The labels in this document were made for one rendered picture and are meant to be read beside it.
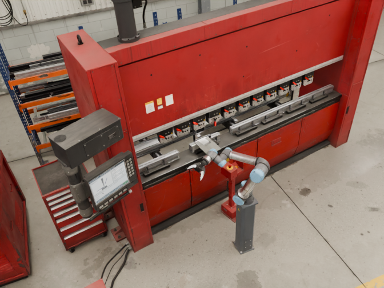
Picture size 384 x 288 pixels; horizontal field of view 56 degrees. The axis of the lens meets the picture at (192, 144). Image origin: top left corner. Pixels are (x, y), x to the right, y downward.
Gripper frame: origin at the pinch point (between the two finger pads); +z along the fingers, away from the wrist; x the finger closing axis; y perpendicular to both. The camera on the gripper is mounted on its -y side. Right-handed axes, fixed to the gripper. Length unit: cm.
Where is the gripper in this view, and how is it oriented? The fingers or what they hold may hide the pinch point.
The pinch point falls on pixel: (194, 175)
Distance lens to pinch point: 317.3
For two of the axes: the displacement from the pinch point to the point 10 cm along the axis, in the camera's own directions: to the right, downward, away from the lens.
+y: -3.3, 4.6, 8.3
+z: -5.6, 6.1, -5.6
